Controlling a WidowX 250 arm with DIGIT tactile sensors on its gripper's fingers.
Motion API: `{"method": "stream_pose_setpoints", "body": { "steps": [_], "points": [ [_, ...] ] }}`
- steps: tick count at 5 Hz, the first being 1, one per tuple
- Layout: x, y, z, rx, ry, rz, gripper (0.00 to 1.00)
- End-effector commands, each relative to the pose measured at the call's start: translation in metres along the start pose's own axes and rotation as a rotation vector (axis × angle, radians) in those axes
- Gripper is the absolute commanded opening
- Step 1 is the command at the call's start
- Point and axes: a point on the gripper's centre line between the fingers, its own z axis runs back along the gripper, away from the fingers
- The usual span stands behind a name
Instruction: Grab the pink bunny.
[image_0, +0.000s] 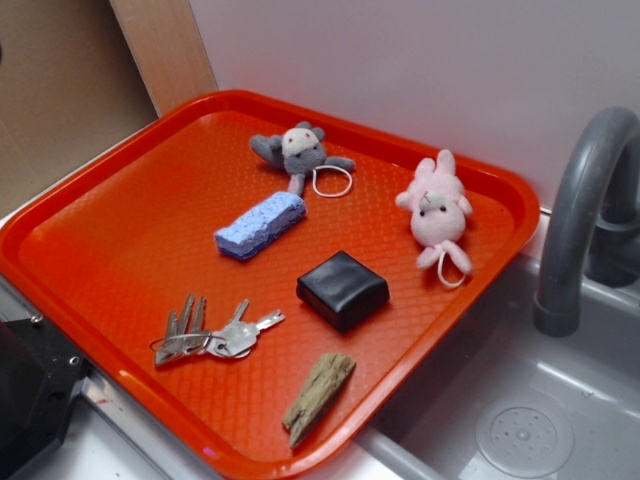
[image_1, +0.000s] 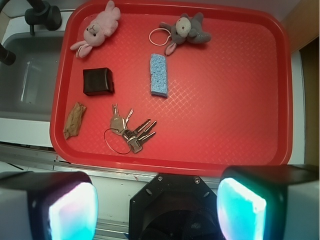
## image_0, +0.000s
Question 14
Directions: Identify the pink plush bunny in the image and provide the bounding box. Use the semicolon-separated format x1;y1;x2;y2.
395;149;473;289

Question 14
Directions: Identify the black square pouch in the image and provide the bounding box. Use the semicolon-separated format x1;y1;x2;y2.
296;251;390;333

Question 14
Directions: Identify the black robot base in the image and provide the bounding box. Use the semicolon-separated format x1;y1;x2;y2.
1;315;88;479

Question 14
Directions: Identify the blue sponge block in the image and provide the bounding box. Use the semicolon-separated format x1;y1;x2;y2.
214;191;307;260

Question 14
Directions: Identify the grey plastic sink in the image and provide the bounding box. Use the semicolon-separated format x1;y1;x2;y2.
357;256;639;479

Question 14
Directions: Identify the light wooden board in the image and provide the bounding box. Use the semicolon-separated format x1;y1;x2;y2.
110;0;218;116

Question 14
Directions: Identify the brown cardboard panel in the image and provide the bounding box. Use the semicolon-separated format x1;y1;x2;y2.
1;1;157;215

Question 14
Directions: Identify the orange plastic tray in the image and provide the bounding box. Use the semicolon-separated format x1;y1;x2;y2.
1;91;539;479

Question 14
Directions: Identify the brown wood piece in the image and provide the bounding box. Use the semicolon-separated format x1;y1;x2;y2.
281;353;356;450

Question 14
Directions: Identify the grey curved faucet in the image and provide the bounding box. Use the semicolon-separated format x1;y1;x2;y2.
534;107;639;337

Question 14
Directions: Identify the silver key bunch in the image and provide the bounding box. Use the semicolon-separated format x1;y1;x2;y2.
150;294;286;367

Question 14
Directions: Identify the grey plush mouse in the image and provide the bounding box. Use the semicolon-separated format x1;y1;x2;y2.
249;121;356;197

